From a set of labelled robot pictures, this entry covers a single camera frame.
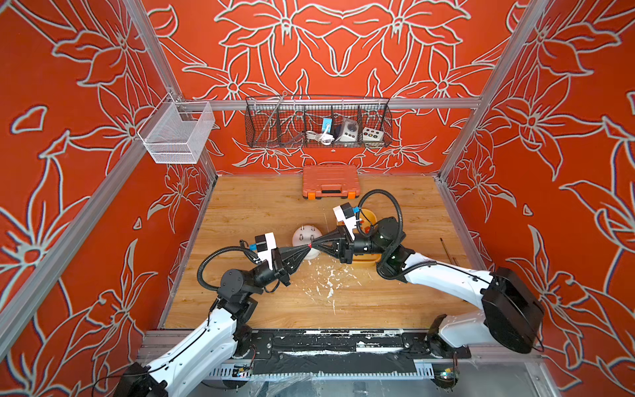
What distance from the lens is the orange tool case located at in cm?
109

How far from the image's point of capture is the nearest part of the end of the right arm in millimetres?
608

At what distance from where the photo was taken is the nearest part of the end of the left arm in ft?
1.93

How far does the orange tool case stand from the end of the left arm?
0.48 metres

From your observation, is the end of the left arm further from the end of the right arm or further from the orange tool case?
the orange tool case

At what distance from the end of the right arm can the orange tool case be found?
467 mm
